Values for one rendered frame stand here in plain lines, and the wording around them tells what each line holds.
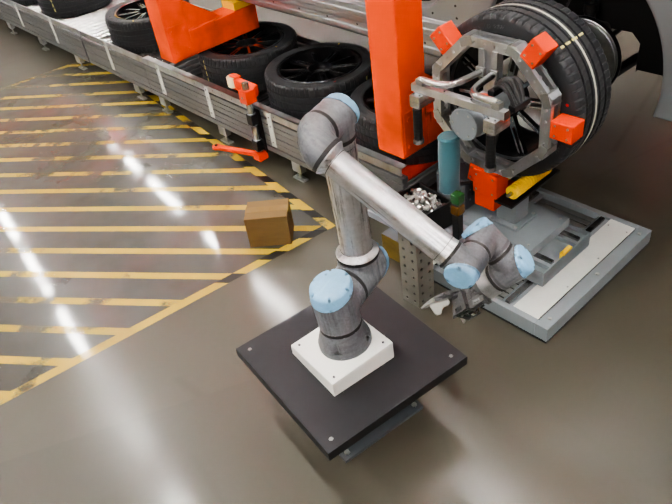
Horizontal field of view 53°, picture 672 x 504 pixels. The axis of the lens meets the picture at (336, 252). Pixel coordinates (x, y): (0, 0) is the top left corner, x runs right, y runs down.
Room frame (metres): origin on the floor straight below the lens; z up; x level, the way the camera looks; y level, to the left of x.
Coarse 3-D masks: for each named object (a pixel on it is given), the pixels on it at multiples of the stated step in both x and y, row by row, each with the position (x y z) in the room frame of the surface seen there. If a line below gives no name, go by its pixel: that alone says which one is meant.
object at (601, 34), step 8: (592, 24) 2.53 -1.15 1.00; (600, 32) 2.50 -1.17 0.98; (600, 40) 2.50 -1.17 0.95; (608, 40) 2.47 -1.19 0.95; (608, 48) 2.47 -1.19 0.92; (616, 48) 2.47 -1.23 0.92; (608, 56) 2.46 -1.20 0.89; (616, 56) 2.46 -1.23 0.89; (608, 64) 2.46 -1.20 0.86; (616, 64) 2.45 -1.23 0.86
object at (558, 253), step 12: (576, 228) 2.31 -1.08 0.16; (552, 240) 2.27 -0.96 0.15; (564, 240) 2.25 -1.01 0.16; (576, 240) 2.22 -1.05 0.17; (588, 240) 2.25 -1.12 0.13; (540, 252) 2.20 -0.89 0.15; (552, 252) 2.19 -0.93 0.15; (564, 252) 2.14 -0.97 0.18; (576, 252) 2.20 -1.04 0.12; (540, 264) 2.11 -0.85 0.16; (552, 264) 2.09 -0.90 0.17; (564, 264) 2.14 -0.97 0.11; (528, 276) 2.10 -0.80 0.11; (540, 276) 2.05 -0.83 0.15; (552, 276) 2.09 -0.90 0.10
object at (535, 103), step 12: (456, 60) 2.48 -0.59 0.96; (468, 60) 2.46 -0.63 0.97; (456, 72) 2.50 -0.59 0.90; (468, 72) 2.56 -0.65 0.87; (516, 72) 2.30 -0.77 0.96; (468, 84) 2.56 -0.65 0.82; (528, 84) 2.24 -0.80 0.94; (468, 96) 2.54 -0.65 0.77; (528, 96) 2.29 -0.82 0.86; (456, 108) 2.49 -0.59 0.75; (540, 108) 2.20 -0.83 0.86; (516, 120) 2.29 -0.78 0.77; (528, 120) 2.23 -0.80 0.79; (504, 132) 2.45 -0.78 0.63; (516, 132) 2.27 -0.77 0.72; (528, 132) 2.44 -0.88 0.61; (480, 144) 2.39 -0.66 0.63; (504, 144) 2.37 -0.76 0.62; (516, 144) 2.27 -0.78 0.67; (528, 144) 2.34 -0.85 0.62; (504, 156) 2.29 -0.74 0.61; (516, 156) 2.25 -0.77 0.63
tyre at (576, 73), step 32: (512, 0) 2.47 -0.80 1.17; (544, 0) 2.40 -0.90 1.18; (512, 32) 2.28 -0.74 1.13; (576, 32) 2.24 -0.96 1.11; (544, 64) 2.17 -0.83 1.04; (576, 64) 2.14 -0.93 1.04; (576, 96) 2.07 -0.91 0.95; (608, 96) 2.17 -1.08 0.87; (512, 160) 2.26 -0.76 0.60; (544, 160) 2.14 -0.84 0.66
